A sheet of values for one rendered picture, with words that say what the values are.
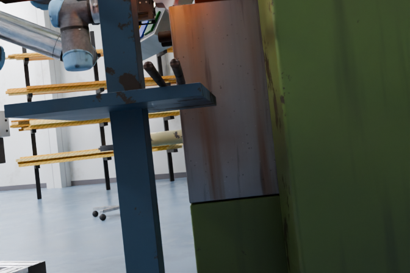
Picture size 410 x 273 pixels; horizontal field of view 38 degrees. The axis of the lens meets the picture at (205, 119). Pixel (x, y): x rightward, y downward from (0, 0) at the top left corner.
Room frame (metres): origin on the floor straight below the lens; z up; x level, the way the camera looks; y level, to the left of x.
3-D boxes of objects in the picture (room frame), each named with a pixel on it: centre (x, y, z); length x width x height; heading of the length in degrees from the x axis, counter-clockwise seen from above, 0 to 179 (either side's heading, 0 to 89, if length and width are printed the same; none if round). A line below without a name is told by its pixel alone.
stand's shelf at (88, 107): (1.09, 0.14, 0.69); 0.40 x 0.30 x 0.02; 176
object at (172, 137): (1.93, 0.07, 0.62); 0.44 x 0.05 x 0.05; 89
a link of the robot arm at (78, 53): (1.58, 0.32, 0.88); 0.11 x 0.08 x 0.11; 4
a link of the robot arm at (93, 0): (1.56, 0.24, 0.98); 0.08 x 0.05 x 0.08; 179
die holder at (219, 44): (1.52, -0.23, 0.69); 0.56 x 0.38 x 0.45; 89
